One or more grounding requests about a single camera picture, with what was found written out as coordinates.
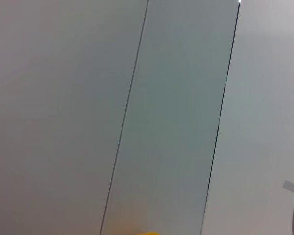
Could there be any small grey wall plate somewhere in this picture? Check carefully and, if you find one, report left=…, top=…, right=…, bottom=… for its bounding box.
left=282, top=180, right=294, bottom=193

